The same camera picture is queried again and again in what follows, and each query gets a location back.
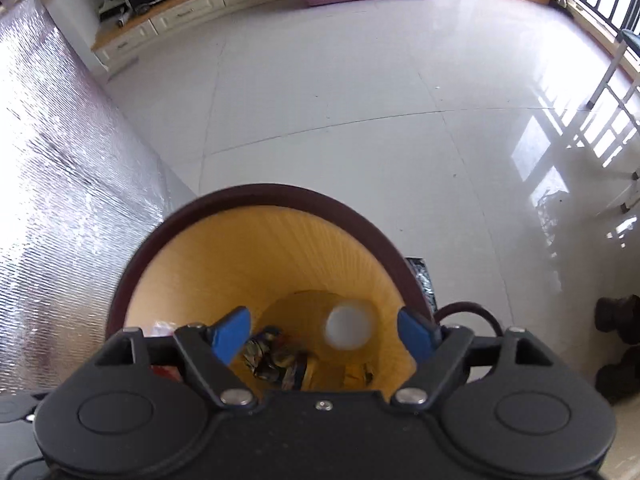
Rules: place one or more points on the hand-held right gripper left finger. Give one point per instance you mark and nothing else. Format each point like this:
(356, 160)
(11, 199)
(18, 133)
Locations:
(230, 332)

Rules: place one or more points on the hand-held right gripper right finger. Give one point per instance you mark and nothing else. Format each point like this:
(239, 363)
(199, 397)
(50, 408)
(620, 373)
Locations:
(417, 332)

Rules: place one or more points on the crushed blue can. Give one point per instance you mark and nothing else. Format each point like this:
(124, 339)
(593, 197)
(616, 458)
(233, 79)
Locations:
(280, 360)

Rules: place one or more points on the yellow bin with dark rim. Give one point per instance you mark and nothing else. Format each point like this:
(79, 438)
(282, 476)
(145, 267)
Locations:
(280, 245)

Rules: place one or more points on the black dumbbell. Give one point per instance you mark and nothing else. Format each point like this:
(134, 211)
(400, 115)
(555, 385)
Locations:
(617, 315)
(620, 382)

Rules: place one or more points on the silver foil sheet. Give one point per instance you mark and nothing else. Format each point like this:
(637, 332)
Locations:
(65, 160)

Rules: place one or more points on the cream low drawer cabinet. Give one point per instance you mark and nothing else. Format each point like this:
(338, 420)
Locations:
(200, 15)

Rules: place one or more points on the white chair with blue cushion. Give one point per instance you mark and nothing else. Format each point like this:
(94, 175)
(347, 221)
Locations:
(607, 75)

